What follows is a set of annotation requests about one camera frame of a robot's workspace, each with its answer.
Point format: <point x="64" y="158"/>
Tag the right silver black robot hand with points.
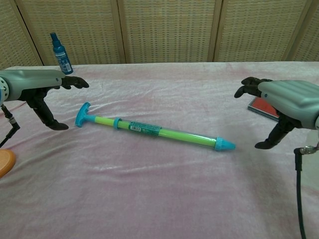
<point x="291" y="99"/>

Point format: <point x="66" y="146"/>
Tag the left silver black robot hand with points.
<point x="30" y="83"/>

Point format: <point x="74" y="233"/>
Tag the green blue water pump toy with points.
<point x="149" y="130"/>

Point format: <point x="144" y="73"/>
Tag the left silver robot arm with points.
<point x="3" y="88"/>

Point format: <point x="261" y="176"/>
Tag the red ink pad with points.
<point x="261" y="107"/>

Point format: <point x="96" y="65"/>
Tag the blue spray bottle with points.
<point x="62" y="59"/>

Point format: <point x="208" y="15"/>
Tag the orange disc with hole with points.
<point x="6" y="163"/>

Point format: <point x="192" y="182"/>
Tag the woven bamboo folding screen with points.
<point x="164" y="30"/>

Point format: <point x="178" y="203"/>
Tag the pink velvet table cloth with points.
<point x="149" y="186"/>

